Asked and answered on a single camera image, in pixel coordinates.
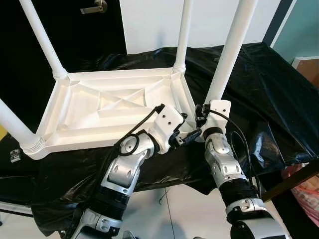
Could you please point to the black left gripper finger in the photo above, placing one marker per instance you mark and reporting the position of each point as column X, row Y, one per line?
column 190, row 136
column 183, row 116

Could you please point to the white plastic children table top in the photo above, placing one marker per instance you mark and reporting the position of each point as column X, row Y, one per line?
column 84, row 127

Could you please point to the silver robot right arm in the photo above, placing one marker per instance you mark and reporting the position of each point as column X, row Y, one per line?
column 224, row 164

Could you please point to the black shiny table cloth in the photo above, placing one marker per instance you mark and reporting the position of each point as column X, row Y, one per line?
column 279, row 89

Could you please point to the silver robot left leg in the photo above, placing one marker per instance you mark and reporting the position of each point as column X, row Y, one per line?
column 128, row 235

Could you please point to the brown wooden table leg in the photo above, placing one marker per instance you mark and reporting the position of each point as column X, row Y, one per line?
column 289, row 181

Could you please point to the brown cardboard box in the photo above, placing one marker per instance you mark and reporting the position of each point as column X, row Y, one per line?
column 309, row 69

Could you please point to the pink plastic bag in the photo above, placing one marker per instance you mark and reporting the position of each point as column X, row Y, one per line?
column 306, row 199

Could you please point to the black bag with white label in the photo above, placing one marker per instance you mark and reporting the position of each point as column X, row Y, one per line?
column 12, row 174

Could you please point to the yellow blue foam mat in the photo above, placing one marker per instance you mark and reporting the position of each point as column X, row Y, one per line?
column 2, row 132

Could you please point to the black metal stand leg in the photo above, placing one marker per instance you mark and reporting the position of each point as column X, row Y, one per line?
column 15, row 208

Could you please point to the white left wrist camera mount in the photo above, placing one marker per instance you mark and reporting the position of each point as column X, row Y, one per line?
column 167, row 119

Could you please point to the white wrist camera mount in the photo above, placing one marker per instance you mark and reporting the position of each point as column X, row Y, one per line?
column 167, row 119
column 219, row 110

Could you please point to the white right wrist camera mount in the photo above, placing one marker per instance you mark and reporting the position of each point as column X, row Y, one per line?
column 219, row 110

